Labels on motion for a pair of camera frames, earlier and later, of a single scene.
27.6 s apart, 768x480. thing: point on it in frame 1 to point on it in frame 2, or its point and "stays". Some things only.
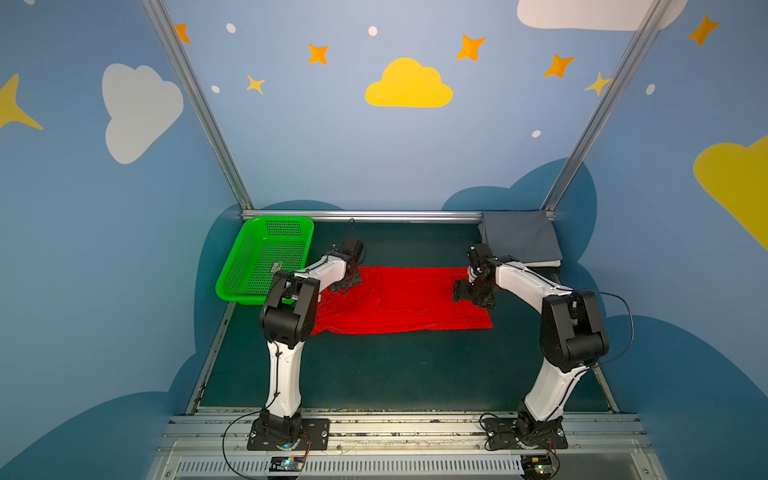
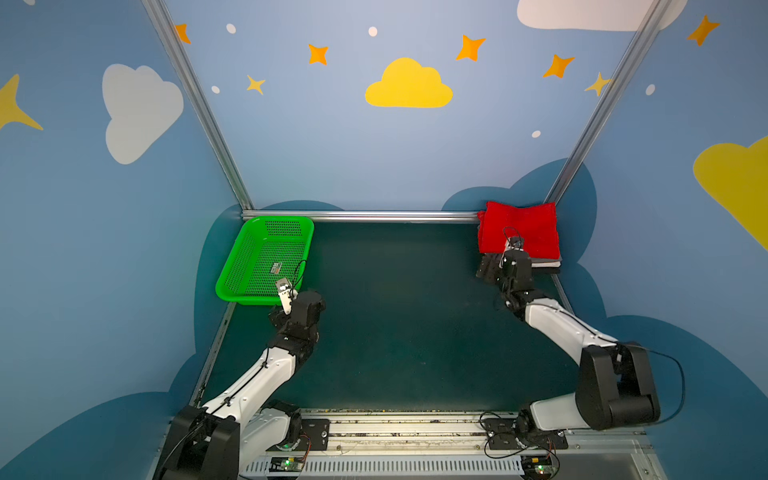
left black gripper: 348,279 to 280,315
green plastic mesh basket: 268,245 stays
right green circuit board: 537,466 stays
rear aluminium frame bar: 388,214 stays
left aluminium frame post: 159,15 stays
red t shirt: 400,298 to 536,226
